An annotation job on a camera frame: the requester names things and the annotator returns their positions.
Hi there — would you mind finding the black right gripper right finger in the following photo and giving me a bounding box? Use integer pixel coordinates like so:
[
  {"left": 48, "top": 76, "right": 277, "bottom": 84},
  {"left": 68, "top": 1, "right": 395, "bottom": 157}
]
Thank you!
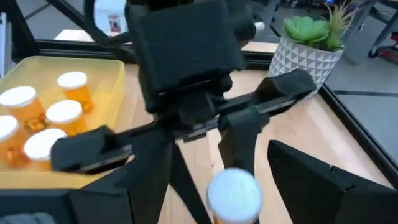
[{"left": 267, "top": 139, "right": 398, "bottom": 224}]

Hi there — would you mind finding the white plastic bucket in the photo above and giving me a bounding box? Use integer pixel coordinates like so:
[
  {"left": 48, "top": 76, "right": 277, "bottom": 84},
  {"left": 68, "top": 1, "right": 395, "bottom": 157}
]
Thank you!
[{"left": 93, "top": 0, "right": 130, "bottom": 35}]

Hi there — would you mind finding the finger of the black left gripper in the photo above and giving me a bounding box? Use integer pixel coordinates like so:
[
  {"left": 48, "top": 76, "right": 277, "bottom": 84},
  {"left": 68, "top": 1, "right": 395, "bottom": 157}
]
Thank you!
[
  {"left": 217, "top": 107, "right": 271, "bottom": 175},
  {"left": 167, "top": 136, "right": 214, "bottom": 224}
]

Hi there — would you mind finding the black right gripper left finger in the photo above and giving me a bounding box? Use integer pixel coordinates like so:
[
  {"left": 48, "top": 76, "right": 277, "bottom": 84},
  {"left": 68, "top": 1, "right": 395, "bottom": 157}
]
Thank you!
[{"left": 0, "top": 139, "right": 172, "bottom": 224}]

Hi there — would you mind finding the succulent in white patterned pot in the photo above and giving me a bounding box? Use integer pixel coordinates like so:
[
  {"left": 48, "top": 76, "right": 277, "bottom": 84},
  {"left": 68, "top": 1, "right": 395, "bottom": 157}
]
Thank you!
[{"left": 267, "top": 0, "right": 358, "bottom": 100}]

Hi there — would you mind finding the red floor cart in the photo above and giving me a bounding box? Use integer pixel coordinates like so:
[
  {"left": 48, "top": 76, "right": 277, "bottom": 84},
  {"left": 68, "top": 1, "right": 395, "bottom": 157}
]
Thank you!
[{"left": 368, "top": 32, "right": 398, "bottom": 63}]

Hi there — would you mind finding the yellow translucent plastic bin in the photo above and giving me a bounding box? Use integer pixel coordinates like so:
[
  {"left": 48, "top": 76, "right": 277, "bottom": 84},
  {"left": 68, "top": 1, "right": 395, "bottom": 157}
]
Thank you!
[{"left": 0, "top": 55, "right": 127, "bottom": 190}]

